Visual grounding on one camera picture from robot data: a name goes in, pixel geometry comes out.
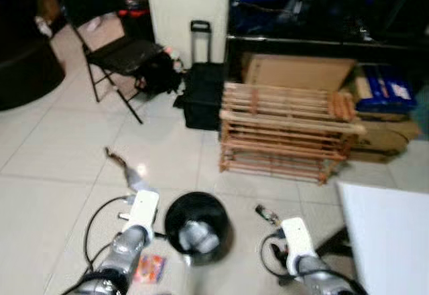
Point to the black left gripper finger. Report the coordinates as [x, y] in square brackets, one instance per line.
[120, 160]

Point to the red orange snack bag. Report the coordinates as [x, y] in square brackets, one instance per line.
[149, 269]

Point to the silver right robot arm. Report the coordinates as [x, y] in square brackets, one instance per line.
[322, 276]

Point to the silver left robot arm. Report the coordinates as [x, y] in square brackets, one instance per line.
[117, 258]

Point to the black round trash bin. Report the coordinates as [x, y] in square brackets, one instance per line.
[181, 208]

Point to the crumpled silver trash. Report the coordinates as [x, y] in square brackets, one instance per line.
[199, 237]

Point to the black bin red band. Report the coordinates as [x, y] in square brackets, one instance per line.
[137, 15]

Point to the wooden slatted rack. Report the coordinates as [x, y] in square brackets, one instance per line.
[288, 131]

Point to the black floor bag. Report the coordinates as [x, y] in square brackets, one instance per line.
[157, 74]

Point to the black trolley case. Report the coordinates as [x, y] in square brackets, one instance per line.
[201, 94]

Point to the black folding chair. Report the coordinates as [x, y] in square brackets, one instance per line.
[120, 53]

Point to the small colourful floor items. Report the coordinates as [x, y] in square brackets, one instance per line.
[174, 57]

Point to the black round ottoman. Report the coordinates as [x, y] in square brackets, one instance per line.
[27, 74]

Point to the open brown cardboard box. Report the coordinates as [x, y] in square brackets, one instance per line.
[295, 70]

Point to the white floor bottle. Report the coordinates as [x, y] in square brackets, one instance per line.
[45, 27]

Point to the blue packaged goods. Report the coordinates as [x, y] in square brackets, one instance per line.
[389, 90]

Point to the tall white appliance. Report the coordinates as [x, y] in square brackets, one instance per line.
[188, 13]

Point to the black side table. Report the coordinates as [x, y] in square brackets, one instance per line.
[322, 43]

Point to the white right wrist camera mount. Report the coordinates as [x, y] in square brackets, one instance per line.
[296, 236]

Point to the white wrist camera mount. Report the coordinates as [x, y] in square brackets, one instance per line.
[296, 236]
[143, 209]

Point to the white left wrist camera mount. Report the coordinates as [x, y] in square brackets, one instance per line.
[143, 209]

